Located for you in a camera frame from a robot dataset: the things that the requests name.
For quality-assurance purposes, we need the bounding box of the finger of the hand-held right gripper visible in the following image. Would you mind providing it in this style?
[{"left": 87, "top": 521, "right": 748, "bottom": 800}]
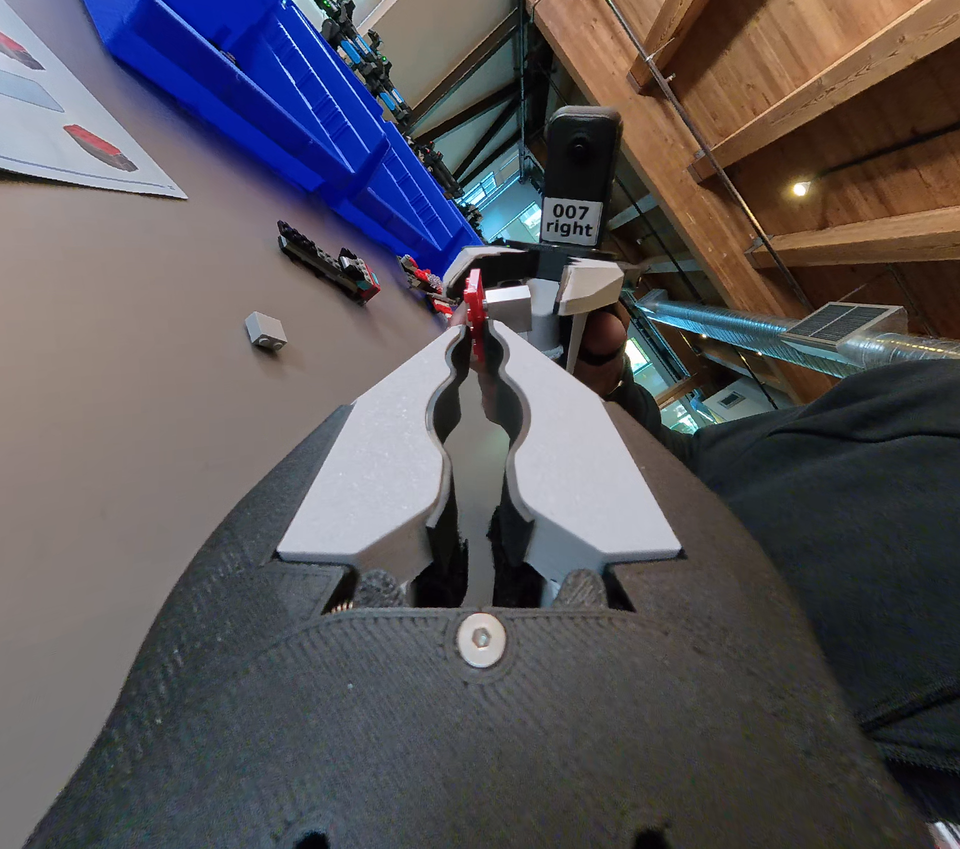
[
  {"left": 558, "top": 260, "right": 627, "bottom": 319},
  {"left": 442, "top": 245, "right": 530, "bottom": 299}
]

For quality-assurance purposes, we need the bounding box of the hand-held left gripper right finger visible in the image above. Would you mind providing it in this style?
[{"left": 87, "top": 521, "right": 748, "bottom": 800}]
[{"left": 486, "top": 322, "right": 682, "bottom": 584}]

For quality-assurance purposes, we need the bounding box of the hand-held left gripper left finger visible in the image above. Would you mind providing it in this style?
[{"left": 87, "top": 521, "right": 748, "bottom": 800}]
[{"left": 276, "top": 326, "right": 472, "bottom": 584}]

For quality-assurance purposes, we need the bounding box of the red toy brick plate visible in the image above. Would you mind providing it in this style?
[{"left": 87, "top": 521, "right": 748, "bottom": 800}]
[{"left": 461, "top": 267, "right": 489, "bottom": 370}]

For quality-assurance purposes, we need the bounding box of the grey toy brick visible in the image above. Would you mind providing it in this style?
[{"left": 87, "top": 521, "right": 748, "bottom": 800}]
[
  {"left": 245, "top": 311, "right": 288, "bottom": 351},
  {"left": 486, "top": 285, "right": 532, "bottom": 334}
]

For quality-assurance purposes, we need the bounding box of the person's right forearm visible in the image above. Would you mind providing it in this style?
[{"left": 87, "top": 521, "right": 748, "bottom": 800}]
[{"left": 607, "top": 357, "right": 960, "bottom": 824}]

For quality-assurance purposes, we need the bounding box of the grey desk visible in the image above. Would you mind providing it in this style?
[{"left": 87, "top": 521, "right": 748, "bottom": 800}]
[{"left": 0, "top": 0, "right": 489, "bottom": 849}]

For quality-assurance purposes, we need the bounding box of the person's right hand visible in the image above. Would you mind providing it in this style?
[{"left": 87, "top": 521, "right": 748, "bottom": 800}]
[{"left": 577, "top": 305, "right": 640, "bottom": 400}]

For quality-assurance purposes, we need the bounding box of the red toy brick assembly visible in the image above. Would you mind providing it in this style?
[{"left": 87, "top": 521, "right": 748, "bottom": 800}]
[{"left": 397, "top": 254, "right": 455, "bottom": 318}]

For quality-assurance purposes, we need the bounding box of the small blue plastic bin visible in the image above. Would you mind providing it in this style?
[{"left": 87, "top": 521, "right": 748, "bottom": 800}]
[{"left": 333, "top": 136, "right": 485, "bottom": 258}]

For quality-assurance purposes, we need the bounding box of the black toy brick assembly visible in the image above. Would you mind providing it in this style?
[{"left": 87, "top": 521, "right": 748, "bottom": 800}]
[{"left": 277, "top": 219, "right": 381, "bottom": 304}]

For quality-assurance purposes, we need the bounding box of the ceiling vent grille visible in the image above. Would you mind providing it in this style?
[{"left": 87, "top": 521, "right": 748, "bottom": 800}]
[{"left": 780, "top": 301, "right": 906, "bottom": 351}]

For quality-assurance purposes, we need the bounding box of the row of black robot arms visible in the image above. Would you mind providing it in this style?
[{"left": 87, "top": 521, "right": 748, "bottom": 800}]
[{"left": 303, "top": 0, "right": 415, "bottom": 132}]

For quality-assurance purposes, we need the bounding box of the large blue plastic bin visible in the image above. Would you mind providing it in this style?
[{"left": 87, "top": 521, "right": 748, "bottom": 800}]
[{"left": 30, "top": 0, "right": 391, "bottom": 194}]

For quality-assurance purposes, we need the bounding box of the open instruction booklet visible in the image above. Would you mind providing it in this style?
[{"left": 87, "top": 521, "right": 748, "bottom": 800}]
[{"left": 0, "top": 0, "right": 189, "bottom": 200}]

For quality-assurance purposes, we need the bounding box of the silver air duct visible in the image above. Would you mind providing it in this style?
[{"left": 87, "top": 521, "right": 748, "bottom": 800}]
[{"left": 637, "top": 290, "right": 960, "bottom": 378}]

